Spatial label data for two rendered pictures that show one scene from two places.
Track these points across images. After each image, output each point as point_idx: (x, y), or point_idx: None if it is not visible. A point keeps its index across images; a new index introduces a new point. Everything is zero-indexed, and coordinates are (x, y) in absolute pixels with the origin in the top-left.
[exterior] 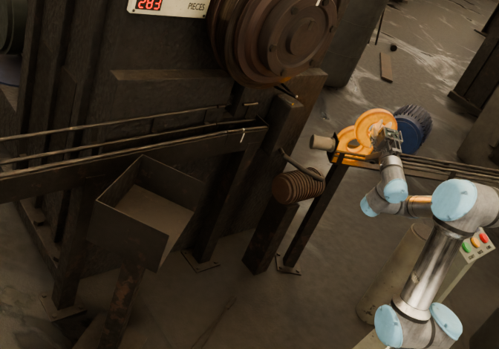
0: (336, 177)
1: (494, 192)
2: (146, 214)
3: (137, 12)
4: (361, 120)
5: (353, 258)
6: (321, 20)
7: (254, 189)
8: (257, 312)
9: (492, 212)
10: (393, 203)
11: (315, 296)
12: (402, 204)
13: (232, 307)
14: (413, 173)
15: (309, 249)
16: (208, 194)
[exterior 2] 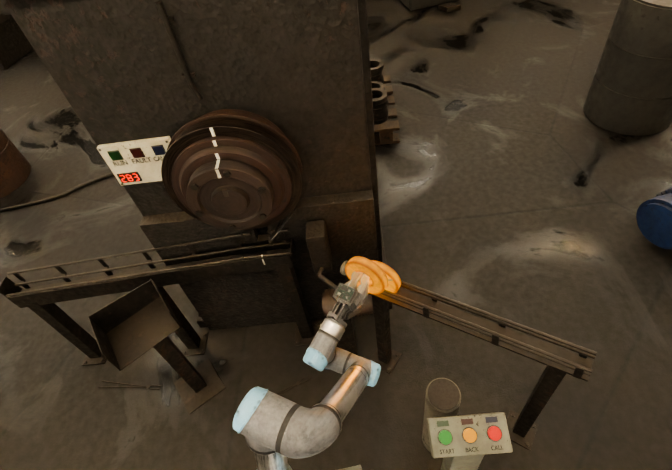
0: (376, 303)
1: (279, 423)
2: (149, 322)
3: (126, 184)
4: (345, 266)
5: (471, 371)
6: (243, 184)
7: None
8: (320, 396)
9: (268, 444)
10: (334, 366)
11: (389, 400)
12: (345, 369)
13: (303, 384)
14: (451, 322)
15: (421, 349)
16: None
